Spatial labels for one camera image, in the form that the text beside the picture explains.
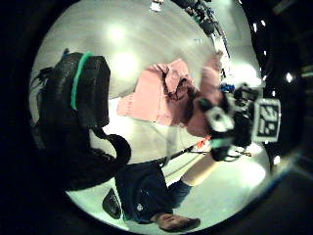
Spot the pink garment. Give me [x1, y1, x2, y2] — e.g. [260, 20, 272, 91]
[116, 52, 229, 138]

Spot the white marker cube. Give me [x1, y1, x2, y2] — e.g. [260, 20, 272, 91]
[252, 97, 282, 144]

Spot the black stand with equipment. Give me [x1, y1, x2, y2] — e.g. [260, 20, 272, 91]
[172, 0, 233, 68]

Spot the the person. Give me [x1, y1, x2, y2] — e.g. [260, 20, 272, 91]
[113, 161, 201, 233]

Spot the small white object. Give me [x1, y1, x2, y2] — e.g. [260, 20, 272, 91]
[150, 0, 164, 13]

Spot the black pouch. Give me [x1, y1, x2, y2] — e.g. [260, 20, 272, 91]
[102, 188, 122, 220]

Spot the orange cable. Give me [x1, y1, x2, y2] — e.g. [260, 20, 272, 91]
[195, 136, 212, 153]

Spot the black cable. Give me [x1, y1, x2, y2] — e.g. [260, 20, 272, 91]
[160, 143, 198, 167]

